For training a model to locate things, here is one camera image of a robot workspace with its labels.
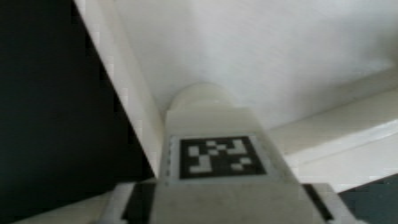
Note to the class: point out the white table leg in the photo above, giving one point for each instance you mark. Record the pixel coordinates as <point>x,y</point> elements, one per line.
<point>226,183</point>

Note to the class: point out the white square table top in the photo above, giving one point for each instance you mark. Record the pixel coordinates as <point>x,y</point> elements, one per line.
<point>301,54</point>

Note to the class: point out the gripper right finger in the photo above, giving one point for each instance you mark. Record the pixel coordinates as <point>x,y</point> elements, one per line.
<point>329,204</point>

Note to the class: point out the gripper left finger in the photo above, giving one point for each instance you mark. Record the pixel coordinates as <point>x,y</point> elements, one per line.
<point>130,203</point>

